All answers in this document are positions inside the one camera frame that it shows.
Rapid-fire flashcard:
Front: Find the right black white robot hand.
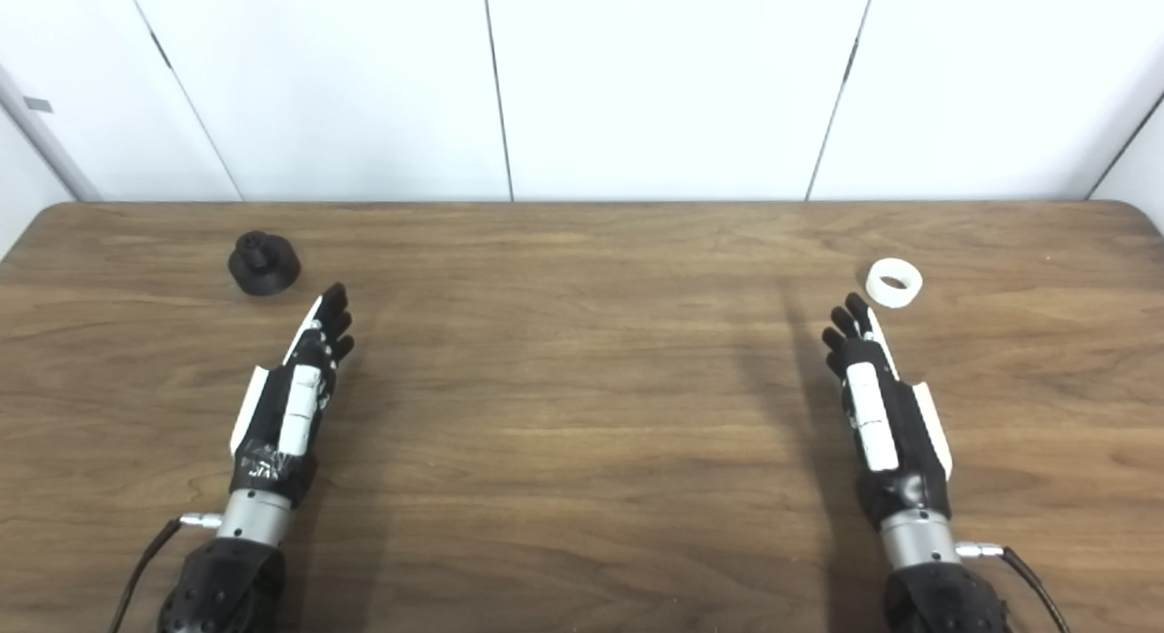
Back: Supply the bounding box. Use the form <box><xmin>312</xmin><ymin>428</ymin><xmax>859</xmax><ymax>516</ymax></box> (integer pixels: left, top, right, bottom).
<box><xmin>821</xmin><ymin>293</ymin><xmax>954</xmax><ymax>529</ymax></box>

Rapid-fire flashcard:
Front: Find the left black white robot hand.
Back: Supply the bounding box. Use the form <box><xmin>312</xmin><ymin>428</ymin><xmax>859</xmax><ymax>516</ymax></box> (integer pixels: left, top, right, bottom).
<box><xmin>227</xmin><ymin>283</ymin><xmax>356</xmax><ymax>508</ymax></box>

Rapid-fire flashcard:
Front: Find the white ring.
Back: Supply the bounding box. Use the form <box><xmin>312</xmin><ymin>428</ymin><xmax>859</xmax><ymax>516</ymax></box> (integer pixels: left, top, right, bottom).
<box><xmin>865</xmin><ymin>259</ymin><xmax>924</xmax><ymax>309</ymax></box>

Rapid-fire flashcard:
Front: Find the round black part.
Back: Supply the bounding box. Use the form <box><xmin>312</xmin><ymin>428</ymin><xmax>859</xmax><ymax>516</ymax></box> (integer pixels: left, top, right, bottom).
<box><xmin>227</xmin><ymin>231</ymin><xmax>302</xmax><ymax>296</ymax></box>

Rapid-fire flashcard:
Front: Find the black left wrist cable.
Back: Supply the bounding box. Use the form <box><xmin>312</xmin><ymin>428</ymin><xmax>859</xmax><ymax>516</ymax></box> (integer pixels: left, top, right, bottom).
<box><xmin>109</xmin><ymin>513</ymin><xmax>224</xmax><ymax>633</ymax></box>

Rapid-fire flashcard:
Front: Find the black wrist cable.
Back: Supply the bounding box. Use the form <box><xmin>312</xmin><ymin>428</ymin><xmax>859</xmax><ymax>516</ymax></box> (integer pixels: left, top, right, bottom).
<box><xmin>955</xmin><ymin>542</ymin><xmax>1072</xmax><ymax>633</ymax></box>
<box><xmin>109</xmin><ymin>513</ymin><xmax>224</xmax><ymax>633</ymax></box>

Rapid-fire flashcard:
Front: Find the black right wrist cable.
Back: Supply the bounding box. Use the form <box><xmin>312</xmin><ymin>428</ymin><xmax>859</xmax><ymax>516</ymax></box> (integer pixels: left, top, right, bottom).
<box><xmin>955</xmin><ymin>542</ymin><xmax>1072</xmax><ymax>633</ymax></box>

